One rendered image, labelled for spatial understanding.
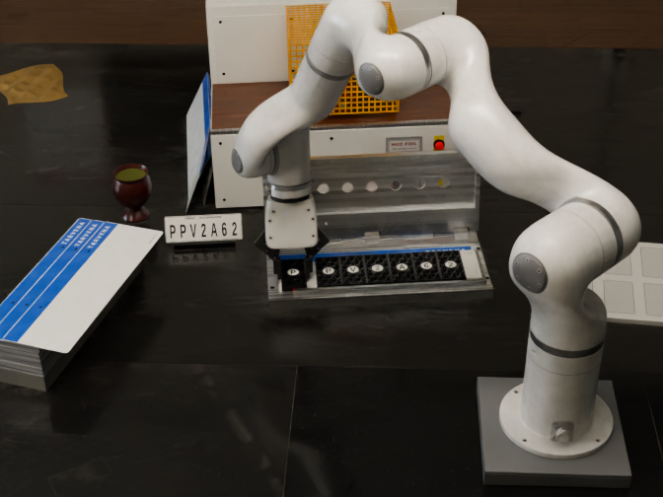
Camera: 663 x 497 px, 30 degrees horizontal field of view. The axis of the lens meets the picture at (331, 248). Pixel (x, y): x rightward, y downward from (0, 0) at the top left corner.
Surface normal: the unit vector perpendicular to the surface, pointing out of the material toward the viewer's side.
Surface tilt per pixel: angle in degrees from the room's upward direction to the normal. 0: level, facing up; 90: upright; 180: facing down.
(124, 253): 0
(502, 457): 0
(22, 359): 90
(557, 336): 93
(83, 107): 0
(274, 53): 90
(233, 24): 90
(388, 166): 81
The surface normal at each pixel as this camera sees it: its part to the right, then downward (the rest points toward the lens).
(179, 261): -0.01, -0.83
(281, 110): -0.35, -0.23
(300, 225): 0.07, 0.37
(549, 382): -0.55, 0.47
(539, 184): 0.11, 0.77
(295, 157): 0.40, 0.34
